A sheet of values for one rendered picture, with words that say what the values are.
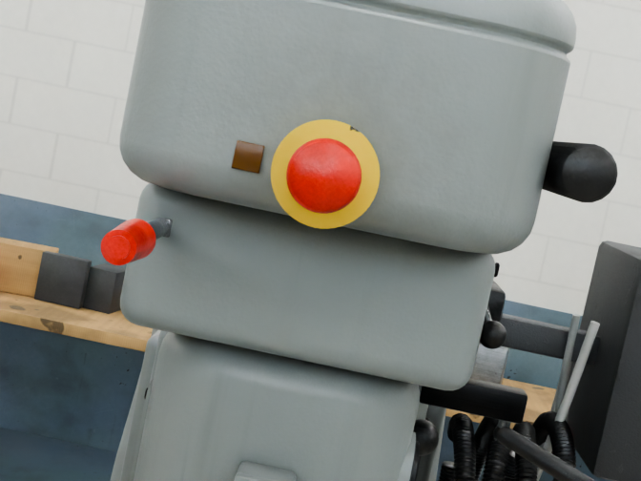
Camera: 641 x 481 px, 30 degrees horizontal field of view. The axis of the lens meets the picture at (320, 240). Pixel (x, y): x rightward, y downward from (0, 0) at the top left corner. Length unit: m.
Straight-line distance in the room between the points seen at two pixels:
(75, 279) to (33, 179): 0.71
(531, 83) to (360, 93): 0.10
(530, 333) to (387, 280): 0.45
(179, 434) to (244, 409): 0.05
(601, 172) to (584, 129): 4.46
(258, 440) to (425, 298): 0.16
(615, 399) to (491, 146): 0.51
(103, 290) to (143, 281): 3.96
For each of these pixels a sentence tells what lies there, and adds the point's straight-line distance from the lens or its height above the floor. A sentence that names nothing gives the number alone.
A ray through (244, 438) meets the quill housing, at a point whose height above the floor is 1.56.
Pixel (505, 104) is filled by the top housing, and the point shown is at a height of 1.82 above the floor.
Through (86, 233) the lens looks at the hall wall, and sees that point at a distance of 5.24.
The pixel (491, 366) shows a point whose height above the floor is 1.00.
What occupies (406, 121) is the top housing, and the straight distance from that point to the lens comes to 0.68.
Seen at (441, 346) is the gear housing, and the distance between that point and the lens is 0.79.
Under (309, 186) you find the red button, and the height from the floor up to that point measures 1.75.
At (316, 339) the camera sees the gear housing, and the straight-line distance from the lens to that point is 0.78.
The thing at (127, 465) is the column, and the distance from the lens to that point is 1.34.
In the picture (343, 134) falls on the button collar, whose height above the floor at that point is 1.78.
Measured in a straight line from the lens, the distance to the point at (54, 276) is 4.76.
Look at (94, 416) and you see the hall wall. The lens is 5.36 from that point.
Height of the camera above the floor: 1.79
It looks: 6 degrees down
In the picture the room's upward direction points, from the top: 12 degrees clockwise
